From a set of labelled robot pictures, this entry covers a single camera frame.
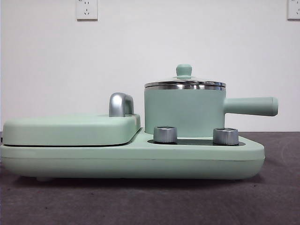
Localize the silver control knob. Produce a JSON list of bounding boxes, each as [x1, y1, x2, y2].
[[212, 127, 240, 145], [153, 126, 178, 143]]

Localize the glass lid with green knob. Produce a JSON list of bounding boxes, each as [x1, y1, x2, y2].
[[143, 64, 227, 91]]

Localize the white wall socket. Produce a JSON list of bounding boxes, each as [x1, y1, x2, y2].
[[287, 0, 300, 21], [76, 0, 98, 22]]

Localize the mint green breakfast maker base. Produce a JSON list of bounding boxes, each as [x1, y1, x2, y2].
[[0, 131, 266, 182]]

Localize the mint green griddle cover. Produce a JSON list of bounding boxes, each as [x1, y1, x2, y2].
[[1, 113, 142, 147]]

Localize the mint green pot with handle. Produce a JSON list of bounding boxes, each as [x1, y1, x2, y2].
[[143, 82, 279, 138]]

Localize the chrome griddle cover handle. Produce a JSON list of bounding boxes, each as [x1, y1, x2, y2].
[[108, 92, 135, 117]]

